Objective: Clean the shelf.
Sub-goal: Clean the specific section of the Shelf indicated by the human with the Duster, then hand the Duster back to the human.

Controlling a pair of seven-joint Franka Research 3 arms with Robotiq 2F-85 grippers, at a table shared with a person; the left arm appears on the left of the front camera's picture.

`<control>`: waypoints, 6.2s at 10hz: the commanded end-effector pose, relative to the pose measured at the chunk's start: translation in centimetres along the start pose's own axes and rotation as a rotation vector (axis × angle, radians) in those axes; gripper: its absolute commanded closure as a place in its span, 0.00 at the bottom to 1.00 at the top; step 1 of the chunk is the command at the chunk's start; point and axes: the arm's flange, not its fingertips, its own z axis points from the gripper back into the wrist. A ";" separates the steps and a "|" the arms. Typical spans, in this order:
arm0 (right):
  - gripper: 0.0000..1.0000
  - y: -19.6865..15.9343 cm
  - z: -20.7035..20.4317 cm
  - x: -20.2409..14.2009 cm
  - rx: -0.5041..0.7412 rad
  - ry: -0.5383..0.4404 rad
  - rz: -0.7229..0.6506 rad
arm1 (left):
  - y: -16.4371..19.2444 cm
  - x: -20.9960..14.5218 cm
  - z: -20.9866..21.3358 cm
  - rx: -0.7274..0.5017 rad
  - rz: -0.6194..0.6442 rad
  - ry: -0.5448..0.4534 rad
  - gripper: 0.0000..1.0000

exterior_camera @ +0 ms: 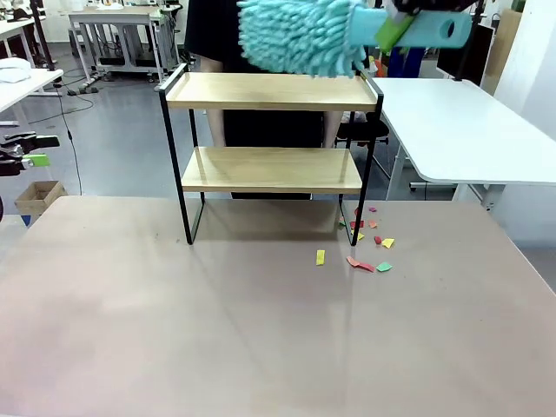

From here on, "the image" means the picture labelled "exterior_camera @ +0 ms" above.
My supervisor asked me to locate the person's right forearm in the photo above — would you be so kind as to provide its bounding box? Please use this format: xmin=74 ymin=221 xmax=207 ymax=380
xmin=197 ymin=54 xmax=227 ymax=148

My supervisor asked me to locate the wooden shelf black metal frame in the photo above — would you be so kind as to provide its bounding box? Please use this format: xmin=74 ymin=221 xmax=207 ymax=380
xmin=158 ymin=63 xmax=386 ymax=248

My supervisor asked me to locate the white cloth bundle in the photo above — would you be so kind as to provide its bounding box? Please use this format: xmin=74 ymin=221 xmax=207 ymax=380
xmin=0 ymin=56 xmax=32 ymax=83

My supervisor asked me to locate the black stool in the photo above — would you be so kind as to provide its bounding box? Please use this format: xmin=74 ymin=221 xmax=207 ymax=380
xmin=336 ymin=111 xmax=391 ymax=151

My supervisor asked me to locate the grey metal workbench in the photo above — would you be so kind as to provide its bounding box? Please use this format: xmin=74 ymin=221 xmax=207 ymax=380
xmin=68 ymin=10 xmax=182 ymax=86

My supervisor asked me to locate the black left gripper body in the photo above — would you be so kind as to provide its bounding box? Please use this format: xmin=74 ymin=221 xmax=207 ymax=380
xmin=0 ymin=145 xmax=23 ymax=177

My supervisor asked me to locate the person in blue trousers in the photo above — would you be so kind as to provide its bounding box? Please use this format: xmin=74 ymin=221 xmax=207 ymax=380
xmin=387 ymin=43 xmax=427 ymax=79

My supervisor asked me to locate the thin black desk pole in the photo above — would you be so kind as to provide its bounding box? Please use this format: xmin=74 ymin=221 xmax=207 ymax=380
xmin=453 ymin=45 xmax=486 ymax=83

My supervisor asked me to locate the white desk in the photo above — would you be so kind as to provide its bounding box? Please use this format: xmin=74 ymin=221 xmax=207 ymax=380
xmin=372 ymin=76 xmax=556 ymax=214

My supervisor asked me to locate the black computer monitor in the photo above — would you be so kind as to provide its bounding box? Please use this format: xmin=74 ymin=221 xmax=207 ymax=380
xmin=436 ymin=23 xmax=496 ymax=88

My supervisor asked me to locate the black floor cable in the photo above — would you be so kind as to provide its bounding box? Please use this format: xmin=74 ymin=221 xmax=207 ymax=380
xmin=51 ymin=77 xmax=95 ymax=196

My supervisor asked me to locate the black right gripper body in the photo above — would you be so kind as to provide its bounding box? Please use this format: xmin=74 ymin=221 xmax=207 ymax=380
xmin=392 ymin=0 xmax=480 ymax=17

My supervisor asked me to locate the brown wooden board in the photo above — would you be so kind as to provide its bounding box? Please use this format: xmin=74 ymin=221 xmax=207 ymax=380
xmin=484 ymin=8 xmax=526 ymax=95

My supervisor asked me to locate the black stand pole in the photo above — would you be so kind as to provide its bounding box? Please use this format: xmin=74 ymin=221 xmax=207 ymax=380
xmin=29 ymin=0 xmax=58 ymax=73

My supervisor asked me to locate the person's left forearm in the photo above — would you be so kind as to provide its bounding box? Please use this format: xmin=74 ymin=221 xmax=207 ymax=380
xmin=323 ymin=110 xmax=344 ymax=149

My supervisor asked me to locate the teal microfiber duster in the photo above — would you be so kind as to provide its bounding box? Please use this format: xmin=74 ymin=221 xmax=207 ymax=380
xmin=236 ymin=0 xmax=473 ymax=80

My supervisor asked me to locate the cardboard box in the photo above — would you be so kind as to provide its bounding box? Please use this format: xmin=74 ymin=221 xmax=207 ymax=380
xmin=14 ymin=180 xmax=69 ymax=217

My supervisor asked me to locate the white side table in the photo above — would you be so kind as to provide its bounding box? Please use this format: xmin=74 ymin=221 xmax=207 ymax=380
xmin=0 ymin=67 xmax=65 ymax=127

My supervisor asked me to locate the person torso black t-shirt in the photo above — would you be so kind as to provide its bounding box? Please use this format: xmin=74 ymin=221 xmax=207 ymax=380
xmin=184 ymin=0 xmax=370 ymax=202

